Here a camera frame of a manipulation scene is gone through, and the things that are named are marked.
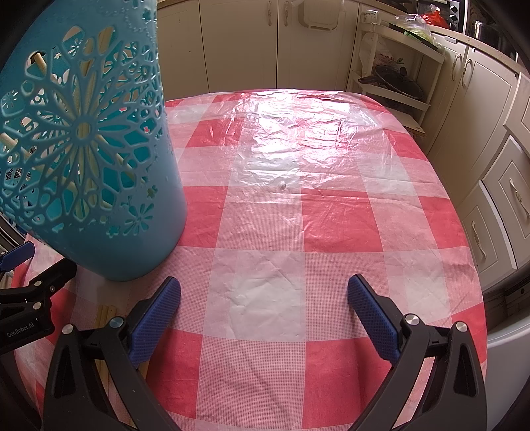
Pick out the black oven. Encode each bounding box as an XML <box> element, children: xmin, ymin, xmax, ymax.
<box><xmin>416</xmin><ymin>0</ymin><xmax>462</xmax><ymax>31</ymax></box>

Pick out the cream cabinet with doors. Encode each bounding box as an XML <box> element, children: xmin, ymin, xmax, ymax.
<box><xmin>157</xmin><ymin>0</ymin><xmax>361</xmax><ymax>100</ymax></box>

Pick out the white refrigerator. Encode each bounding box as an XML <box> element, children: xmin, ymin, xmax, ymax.
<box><xmin>482</xmin><ymin>265</ymin><xmax>530</xmax><ymax>415</ymax></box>

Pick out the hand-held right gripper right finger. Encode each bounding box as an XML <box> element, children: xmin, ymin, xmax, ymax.
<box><xmin>347</xmin><ymin>274</ymin><xmax>488</xmax><ymax>431</ymax></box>

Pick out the black frying pan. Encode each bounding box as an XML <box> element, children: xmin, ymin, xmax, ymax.
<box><xmin>358</xmin><ymin>64</ymin><xmax>425</xmax><ymax>102</ymax></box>

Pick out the bag of green vegetables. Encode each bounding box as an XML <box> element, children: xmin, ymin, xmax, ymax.
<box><xmin>393</xmin><ymin>14</ymin><xmax>446</xmax><ymax>52</ymax></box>

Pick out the cream cabinet with panelled drawers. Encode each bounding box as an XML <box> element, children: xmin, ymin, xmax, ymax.
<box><xmin>426</xmin><ymin>25</ymin><xmax>530</xmax><ymax>274</ymax></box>

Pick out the red checked plastic tablecloth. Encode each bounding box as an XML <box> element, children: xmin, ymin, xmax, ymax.
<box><xmin>10</xmin><ymin>89</ymin><xmax>487</xmax><ymax>431</ymax></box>

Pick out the white hanging bin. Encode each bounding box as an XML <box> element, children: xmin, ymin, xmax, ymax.
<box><xmin>296</xmin><ymin>0</ymin><xmax>345</xmax><ymax>31</ymax></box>

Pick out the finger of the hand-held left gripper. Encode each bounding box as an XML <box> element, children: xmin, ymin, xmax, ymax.
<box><xmin>0</xmin><ymin>261</ymin><xmax>79</xmax><ymax>318</ymax></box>
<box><xmin>0</xmin><ymin>242</ymin><xmax>36</xmax><ymax>272</ymax></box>

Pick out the red plastic bag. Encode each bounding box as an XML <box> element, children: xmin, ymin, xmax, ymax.
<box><xmin>420</xmin><ymin>4</ymin><xmax>450</xmax><ymax>28</ymax></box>

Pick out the teal cutout plastic basket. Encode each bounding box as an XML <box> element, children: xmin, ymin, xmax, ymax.
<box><xmin>0</xmin><ymin>0</ymin><xmax>188</xmax><ymax>282</ymax></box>

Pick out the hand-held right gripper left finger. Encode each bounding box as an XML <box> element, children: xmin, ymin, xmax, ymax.
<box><xmin>43</xmin><ymin>276</ymin><xmax>183</xmax><ymax>431</ymax></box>

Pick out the white shelf trolley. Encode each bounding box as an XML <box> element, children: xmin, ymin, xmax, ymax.
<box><xmin>348</xmin><ymin>10</ymin><xmax>446</xmax><ymax>137</ymax></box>

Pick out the wooden step stool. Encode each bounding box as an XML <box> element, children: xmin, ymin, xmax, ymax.
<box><xmin>403</xmin><ymin>114</ymin><xmax>427</xmax><ymax>137</ymax></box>

